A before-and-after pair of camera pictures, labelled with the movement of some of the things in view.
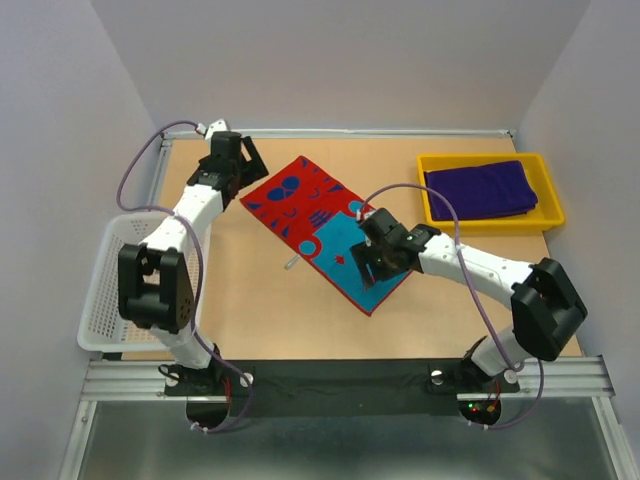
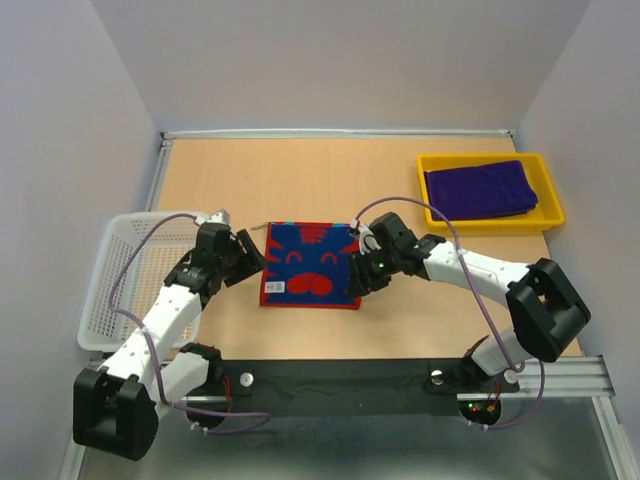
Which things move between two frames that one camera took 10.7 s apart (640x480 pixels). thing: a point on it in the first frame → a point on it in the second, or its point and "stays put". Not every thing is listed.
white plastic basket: [102, 326] stays put
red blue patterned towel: [320, 215] → [308, 265]
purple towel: [480, 191] stays put
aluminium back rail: [347, 133] stays put
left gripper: [254, 169] → [251, 263]
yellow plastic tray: [547, 213] stays put
